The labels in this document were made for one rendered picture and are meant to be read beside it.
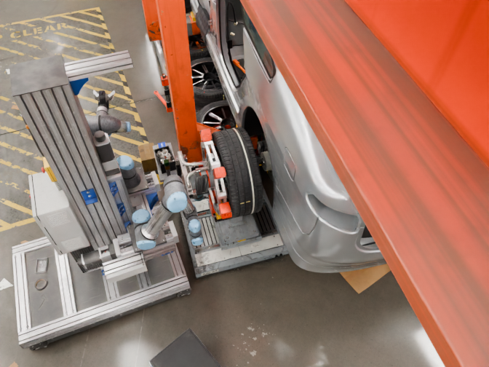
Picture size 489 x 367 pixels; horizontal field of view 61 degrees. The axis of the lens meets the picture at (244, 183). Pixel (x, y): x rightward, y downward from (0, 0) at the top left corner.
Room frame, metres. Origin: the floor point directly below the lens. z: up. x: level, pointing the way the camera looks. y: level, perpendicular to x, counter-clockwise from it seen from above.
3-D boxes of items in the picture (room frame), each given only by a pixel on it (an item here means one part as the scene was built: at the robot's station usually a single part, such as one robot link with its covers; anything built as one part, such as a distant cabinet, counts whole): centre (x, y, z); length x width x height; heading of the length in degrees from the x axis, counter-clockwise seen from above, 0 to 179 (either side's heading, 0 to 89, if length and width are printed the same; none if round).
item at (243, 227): (2.01, 0.07, 0.32); 0.40 x 0.30 x 0.28; 18
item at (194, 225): (1.46, 0.32, 0.95); 0.11 x 0.08 x 0.11; 17
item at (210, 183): (1.94, 0.30, 0.85); 0.21 x 0.14 x 0.14; 108
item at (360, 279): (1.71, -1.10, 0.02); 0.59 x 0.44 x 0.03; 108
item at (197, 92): (3.64, 0.40, 0.39); 0.66 x 0.66 x 0.24
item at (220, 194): (1.96, 0.23, 0.85); 0.54 x 0.07 x 0.54; 18
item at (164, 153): (2.43, 0.70, 0.51); 0.20 x 0.14 x 0.13; 25
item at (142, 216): (1.47, 0.66, 0.98); 0.13 x 0.12 x 0.14; 17
